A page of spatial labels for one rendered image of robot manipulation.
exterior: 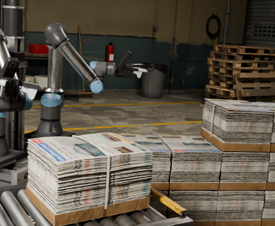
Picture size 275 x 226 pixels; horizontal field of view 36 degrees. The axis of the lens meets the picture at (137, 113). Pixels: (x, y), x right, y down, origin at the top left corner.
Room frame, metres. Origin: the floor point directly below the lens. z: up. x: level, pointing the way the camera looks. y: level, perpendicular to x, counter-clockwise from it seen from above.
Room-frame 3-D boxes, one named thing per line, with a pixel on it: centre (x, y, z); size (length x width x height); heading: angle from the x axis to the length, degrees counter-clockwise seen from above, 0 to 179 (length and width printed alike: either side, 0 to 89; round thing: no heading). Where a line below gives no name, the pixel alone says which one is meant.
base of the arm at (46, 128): (2.43, 0.51, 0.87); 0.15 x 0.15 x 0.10
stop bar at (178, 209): (1.64, -0.09, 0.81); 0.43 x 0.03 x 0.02; 31
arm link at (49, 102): (2.44, 0.51, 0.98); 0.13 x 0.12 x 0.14; 5
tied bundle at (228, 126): (2.47, -0.59, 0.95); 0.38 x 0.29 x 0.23; 12
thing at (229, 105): (2.48, -0.59, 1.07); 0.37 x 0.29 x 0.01; 12
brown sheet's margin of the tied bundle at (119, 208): (1.56, 0.08, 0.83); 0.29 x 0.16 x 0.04; 34
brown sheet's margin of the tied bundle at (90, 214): (1.43, 0.26, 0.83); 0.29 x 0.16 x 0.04; 34
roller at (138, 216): (1.57, 0.04, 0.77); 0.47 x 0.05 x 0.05; 31
